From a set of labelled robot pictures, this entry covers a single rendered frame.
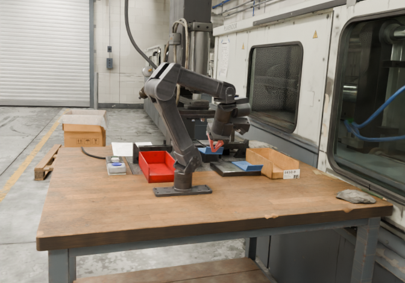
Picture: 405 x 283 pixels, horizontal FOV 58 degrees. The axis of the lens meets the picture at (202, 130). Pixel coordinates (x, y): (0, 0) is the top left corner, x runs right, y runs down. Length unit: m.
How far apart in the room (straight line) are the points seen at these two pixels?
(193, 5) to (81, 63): 9.15
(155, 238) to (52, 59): 9.93
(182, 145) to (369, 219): 0.69
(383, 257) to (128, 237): 0.92
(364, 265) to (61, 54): 9.97
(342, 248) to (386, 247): 0.26
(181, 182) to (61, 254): 0.43
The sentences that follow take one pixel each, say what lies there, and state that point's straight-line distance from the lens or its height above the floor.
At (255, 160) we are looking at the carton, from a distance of 1.62.
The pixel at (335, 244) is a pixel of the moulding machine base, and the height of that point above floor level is 0.58.
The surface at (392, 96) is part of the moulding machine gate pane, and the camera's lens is 1.47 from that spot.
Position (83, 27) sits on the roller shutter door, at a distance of 10.78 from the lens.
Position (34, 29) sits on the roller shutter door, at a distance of 10.90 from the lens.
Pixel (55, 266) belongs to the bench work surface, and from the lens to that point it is 1.09.
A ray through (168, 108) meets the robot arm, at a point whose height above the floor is 1.19.
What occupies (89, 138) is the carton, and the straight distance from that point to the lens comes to 4.91.
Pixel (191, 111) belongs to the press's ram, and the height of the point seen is 1.14.
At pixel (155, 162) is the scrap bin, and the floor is 0.91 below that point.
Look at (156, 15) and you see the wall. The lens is 10.95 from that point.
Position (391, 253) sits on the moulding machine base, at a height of 0.71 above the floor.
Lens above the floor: 1.33
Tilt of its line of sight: 10 degrees down
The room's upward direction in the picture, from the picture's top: 3 degrees clockwise
